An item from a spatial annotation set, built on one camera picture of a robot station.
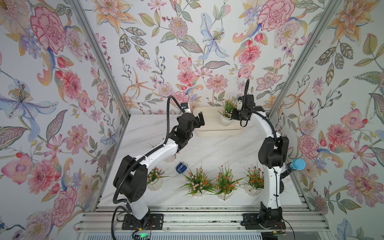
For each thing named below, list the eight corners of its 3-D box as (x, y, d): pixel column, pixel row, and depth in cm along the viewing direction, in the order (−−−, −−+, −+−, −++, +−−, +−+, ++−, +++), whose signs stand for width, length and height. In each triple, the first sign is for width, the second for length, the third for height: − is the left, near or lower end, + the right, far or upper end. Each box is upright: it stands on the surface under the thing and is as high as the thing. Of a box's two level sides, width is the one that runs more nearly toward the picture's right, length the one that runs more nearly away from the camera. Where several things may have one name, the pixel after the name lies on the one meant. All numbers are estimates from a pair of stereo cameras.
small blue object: (180, 175, 91) (180, 173, 89) (174, 168, 93) (174, 166, 91) (188, 168, 94) (188, 166, 92) (182, 162, 96) (182, 160, 94)
